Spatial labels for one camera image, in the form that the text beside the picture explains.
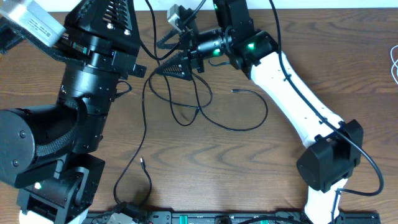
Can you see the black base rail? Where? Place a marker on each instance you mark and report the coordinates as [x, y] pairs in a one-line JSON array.
[[166, 217]]

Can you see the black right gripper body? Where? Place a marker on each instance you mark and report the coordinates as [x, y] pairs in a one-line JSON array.
[[212, 45]]

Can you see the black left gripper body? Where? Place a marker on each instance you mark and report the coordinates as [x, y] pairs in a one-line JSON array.
[[99, 63]]

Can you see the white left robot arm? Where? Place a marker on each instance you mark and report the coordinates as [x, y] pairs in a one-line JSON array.
[[47, 150]]

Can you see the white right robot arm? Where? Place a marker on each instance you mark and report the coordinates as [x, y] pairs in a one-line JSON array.
[[332, 145]]

